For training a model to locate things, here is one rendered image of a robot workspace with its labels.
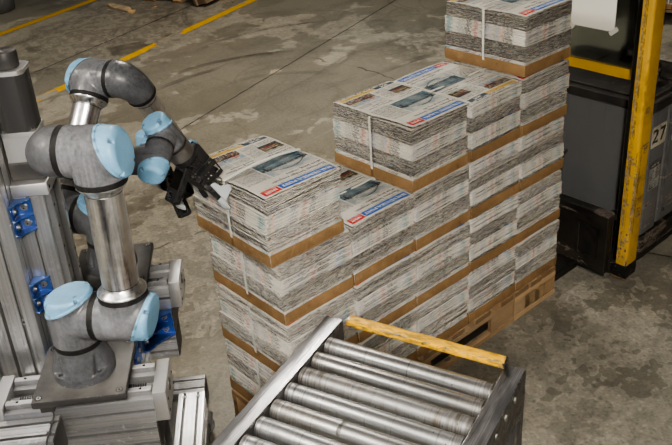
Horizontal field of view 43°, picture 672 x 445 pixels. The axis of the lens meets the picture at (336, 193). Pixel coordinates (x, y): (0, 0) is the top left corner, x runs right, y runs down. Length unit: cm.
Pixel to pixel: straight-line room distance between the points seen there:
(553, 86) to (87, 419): 204
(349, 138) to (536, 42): 76
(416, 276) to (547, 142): 80
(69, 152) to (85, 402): 63
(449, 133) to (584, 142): 118
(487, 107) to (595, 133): 99
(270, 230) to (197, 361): 123
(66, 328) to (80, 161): 44
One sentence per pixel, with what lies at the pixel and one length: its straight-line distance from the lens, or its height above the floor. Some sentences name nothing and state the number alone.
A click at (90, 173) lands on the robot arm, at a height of 138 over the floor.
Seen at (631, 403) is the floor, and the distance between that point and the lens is 332.
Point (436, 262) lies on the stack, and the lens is 305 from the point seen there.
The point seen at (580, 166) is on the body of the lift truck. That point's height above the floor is 41.
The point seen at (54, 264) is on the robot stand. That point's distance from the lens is 230.
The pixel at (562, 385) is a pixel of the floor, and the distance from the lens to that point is 335.
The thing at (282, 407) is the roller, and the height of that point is 80.
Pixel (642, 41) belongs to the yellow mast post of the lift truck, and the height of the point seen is 109.
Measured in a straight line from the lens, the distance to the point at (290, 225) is 246.
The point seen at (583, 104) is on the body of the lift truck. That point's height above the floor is 71.
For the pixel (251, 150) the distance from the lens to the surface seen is 266.
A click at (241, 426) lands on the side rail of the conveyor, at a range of 201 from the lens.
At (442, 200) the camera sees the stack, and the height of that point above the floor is 74.
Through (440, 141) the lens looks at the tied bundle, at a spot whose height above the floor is 97.
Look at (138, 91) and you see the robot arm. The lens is 264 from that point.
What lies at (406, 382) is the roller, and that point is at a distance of 208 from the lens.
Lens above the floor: 214
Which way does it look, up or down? 27 degrees down
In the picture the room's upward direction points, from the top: 4 degrees counter-clockwise
